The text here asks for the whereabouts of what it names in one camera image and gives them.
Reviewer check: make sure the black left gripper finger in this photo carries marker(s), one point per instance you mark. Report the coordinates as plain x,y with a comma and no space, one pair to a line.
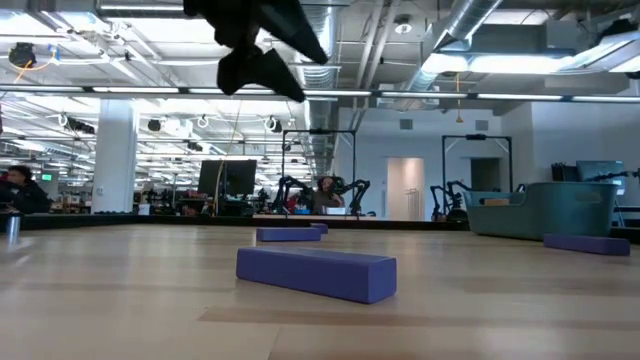
295,30
265,70

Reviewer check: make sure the blue rectangular block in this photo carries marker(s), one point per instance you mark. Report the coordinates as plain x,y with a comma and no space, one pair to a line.
320,272
321,227
288,234
587,245

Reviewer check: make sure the black background robot arm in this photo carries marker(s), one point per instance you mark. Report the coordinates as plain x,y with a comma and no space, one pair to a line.
357,192
290,190
436,202
456,197

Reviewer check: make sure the white ceiling sensor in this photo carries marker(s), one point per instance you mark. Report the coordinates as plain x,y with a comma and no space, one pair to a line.
402,27

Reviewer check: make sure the black monitor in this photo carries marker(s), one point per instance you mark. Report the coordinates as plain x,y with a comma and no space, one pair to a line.
227,177

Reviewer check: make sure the person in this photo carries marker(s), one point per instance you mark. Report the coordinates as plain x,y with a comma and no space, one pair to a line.
327,195
22,192

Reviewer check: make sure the white column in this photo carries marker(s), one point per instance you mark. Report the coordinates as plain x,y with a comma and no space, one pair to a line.
114,165

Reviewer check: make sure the white bucket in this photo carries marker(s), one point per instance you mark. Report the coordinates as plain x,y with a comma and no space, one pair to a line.
146,209

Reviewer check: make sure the white door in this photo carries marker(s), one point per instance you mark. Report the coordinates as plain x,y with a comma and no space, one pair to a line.
405,189

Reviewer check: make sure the yellow hanging pendant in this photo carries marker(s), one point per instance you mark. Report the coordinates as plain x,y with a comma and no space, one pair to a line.
458,117

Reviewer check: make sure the black ceiling device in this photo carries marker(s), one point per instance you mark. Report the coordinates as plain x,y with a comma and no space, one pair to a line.
22,54

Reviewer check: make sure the green exit sign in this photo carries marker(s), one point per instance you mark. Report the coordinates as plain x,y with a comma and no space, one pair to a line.
46,177

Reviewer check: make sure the silver metal cylinder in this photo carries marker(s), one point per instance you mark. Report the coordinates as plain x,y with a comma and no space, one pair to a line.
13,227

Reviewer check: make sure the black background equipment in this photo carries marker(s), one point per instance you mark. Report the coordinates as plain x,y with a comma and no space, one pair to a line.
564,172

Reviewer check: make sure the teal plastic bin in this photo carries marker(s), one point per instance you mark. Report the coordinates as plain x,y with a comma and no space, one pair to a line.
560,210

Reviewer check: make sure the grey background monitor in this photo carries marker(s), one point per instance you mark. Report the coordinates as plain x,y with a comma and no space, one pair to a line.
600,170

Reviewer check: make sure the black table frame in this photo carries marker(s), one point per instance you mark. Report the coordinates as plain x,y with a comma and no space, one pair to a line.
200,220

